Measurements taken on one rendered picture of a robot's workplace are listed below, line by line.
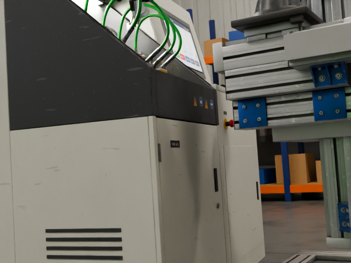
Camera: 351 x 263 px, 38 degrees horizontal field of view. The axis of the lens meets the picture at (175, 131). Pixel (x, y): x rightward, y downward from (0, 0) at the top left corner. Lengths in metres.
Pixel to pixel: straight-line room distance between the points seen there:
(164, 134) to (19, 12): 0.71
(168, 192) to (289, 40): 0.66
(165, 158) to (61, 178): 0.37
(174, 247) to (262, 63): 0.68
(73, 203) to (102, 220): 0.13
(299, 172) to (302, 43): 6.00
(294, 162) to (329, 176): 5.63
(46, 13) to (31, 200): 0.67
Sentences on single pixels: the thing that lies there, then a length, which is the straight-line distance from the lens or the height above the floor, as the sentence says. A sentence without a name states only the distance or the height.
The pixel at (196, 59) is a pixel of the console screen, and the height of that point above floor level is 1.21.
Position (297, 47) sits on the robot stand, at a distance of 1.36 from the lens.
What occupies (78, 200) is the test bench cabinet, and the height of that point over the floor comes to 0.53.
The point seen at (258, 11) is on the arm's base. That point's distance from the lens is 1.55.
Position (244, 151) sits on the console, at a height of 0.67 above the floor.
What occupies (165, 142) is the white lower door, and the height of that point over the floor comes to 0.70.
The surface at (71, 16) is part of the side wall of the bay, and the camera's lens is 1.84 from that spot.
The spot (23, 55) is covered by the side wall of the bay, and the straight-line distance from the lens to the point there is 1.94.
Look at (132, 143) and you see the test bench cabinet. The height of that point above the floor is 0.71.
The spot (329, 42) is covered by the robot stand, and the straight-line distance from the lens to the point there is 1.34.
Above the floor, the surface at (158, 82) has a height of 0.91.
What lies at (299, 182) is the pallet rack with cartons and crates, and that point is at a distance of 7.31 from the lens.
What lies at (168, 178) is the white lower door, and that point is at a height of 0.58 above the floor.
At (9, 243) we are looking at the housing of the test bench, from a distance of 1.97.
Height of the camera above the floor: 0.63
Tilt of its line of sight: 4 degrees up
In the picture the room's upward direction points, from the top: 4 degrees counter-clockwise
